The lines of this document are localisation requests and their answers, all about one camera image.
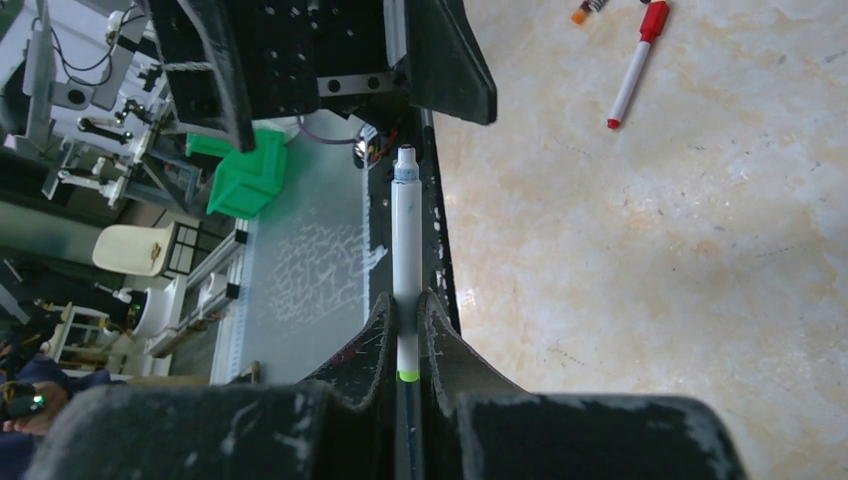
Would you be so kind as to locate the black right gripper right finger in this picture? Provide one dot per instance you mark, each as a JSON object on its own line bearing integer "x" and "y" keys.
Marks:
{"x": 480, "y": 425}

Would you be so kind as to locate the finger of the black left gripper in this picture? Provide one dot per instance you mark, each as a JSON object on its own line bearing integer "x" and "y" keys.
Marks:
{"x": 446, "y": 69}

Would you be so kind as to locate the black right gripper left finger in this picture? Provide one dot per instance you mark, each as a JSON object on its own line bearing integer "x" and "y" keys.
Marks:
{"x": 329, "y": 425}

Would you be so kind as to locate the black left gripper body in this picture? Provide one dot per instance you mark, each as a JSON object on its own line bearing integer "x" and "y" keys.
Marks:
{"x": 230, "y": 63}

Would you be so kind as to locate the white pen with green tip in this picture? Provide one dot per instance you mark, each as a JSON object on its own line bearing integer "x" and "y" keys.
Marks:
{"x": 407, "y": 276}

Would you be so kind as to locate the red orange pen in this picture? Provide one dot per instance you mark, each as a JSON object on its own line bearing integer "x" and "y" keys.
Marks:
{"x": 585, "y": 9}

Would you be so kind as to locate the white marker with red tip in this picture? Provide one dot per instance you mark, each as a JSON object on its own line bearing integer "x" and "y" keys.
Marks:
{"x": 652, "y": 26}

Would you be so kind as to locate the person hand with watch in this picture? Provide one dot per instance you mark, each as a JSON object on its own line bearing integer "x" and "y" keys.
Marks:
{"x": 31, "y": 408}

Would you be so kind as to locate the cream plastic chair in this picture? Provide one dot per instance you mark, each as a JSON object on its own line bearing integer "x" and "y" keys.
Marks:
{"x": 135, "y": 250}

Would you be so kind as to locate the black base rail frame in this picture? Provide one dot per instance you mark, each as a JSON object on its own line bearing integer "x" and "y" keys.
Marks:
{"x": 416, "y": 128}

